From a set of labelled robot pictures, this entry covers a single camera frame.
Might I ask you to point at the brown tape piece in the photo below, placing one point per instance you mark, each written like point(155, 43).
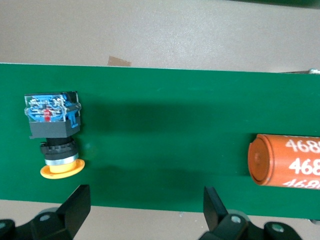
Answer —
point(119, 61)

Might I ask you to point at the yellow push button switch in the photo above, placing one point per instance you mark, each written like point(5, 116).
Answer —
point(50, 130)

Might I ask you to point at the green conveyor belt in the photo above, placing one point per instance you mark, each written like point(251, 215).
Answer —
point(162, 125)

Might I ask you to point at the orange cylinder white print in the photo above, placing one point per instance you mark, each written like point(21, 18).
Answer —
point(287, 162)

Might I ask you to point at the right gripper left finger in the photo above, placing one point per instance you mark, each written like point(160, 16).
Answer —
point(62, 225)

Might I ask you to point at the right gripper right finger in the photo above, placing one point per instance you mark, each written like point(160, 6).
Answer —
point(225, 227)

